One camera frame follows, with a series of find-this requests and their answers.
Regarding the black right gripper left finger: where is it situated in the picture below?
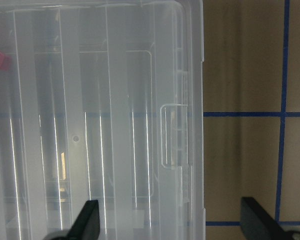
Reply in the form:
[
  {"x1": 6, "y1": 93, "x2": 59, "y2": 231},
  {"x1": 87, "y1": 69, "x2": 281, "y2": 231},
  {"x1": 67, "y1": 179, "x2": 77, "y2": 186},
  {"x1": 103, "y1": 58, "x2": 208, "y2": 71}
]
[{"x1": 46, "y1": 199, "x2": 101, "y2": 240}]

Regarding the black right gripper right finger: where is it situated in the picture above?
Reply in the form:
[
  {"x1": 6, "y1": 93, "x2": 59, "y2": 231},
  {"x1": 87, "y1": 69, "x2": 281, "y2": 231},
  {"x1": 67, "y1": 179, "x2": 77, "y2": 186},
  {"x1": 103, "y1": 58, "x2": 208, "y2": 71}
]
[{"x1": 240, "y1": 197, "x2": 300, "y2": 240}]

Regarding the clear plastic box lid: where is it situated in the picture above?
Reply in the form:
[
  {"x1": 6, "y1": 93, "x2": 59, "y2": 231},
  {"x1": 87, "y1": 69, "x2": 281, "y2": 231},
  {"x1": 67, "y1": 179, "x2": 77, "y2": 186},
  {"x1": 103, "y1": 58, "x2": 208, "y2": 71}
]
[{"x1": 0, "y1": 0, "x2": 206, "y2": 240}]

